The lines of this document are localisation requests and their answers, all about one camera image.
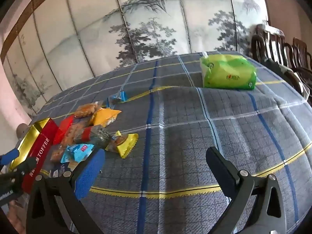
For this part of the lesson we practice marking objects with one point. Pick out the red box with gold interior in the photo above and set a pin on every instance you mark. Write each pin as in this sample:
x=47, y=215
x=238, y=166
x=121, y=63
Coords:
x=42, y=148

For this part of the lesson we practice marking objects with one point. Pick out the light blue snack packet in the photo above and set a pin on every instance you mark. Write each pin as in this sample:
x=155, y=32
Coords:
x=78, y=151

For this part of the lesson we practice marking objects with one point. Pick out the clear twisted dough packet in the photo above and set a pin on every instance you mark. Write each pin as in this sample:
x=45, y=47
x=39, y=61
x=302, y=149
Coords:
x=73, y=134

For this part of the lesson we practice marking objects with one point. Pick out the green tissue pack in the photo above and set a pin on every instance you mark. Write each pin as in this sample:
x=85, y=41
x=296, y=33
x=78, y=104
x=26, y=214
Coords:
x=226, y=73

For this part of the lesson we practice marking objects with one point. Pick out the clear brown snack packet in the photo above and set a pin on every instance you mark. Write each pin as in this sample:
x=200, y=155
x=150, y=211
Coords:
x=56, y=154

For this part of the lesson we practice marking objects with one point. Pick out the small blue candy packet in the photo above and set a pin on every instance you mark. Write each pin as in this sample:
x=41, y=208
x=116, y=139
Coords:
x=119, y=97

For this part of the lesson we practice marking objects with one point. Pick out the dark wooden chair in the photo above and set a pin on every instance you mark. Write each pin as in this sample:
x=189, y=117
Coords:
x=268, y=41
x=303, y=53

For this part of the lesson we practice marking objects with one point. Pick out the red snack packet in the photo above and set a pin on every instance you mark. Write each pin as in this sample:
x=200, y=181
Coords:
x=63, y=128

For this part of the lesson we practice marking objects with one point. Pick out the yellow cake packet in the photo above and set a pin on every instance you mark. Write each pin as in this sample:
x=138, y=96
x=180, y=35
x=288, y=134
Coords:
x=126, y=145

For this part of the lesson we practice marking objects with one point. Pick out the grey plaid tablecloth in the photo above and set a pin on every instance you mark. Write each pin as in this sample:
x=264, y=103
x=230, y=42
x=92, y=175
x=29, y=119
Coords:
x=182, y=139

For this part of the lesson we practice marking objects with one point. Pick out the grey round object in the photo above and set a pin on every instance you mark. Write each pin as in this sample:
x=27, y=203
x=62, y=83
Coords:
x=22, y=130

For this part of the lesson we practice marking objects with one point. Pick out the orange snack packet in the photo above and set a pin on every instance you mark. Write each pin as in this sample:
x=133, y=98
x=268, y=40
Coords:
x=104, y=115

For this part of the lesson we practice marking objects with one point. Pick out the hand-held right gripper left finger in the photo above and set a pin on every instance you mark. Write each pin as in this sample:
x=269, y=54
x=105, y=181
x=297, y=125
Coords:
x=89, y=173

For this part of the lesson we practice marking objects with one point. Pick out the dark wooden chairs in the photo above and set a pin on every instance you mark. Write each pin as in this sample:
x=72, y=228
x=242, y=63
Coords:
x=285, y=70

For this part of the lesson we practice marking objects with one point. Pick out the dark blue snack packet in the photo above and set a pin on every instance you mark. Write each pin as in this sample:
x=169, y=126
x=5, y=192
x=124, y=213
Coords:
x=58, y=170

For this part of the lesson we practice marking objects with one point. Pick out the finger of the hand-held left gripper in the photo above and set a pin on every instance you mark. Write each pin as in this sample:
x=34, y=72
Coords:
x=26, y=164
x=9, y=156

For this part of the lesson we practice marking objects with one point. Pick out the ink painted folding screen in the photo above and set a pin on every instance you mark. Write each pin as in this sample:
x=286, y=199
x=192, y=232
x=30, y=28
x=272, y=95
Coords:
x=97, y=29

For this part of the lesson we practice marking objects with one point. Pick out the clear peanut snack packet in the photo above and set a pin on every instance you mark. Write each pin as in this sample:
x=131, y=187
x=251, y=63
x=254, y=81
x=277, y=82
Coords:
x=85, y=109

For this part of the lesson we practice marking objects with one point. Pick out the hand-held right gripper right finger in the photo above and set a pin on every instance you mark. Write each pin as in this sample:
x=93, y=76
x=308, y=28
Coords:
x=219, y=167

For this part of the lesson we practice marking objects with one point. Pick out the dark green snack packet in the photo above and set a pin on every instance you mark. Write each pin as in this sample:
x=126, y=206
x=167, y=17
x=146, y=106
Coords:
x=100, y=136

